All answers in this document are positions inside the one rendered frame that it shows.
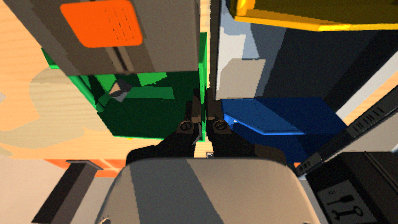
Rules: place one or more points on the green bin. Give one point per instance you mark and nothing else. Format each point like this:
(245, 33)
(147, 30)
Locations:
(156, 103)

